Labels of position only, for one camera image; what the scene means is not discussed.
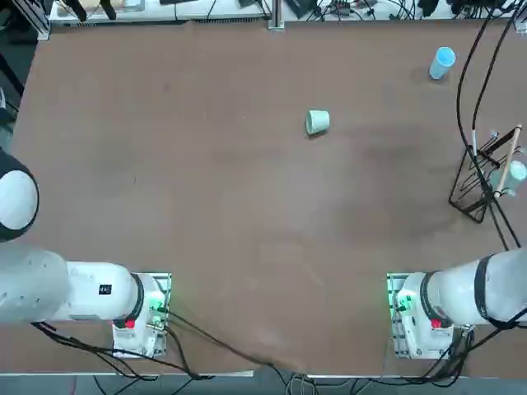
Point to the wooden rack rod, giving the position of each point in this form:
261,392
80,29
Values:
508,160

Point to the green plastic cup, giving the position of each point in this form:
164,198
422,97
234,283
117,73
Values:
319,120

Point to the translucent green cup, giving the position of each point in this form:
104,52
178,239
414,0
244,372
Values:
516,170

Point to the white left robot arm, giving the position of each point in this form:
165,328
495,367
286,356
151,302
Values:
82,292

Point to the aluminium table post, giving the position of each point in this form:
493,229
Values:
276,14

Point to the aluminium frame profile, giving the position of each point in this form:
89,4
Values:
43,29

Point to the blue plastic cup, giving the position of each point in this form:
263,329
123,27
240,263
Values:
440,66

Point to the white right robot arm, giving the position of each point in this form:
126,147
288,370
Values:
453,288

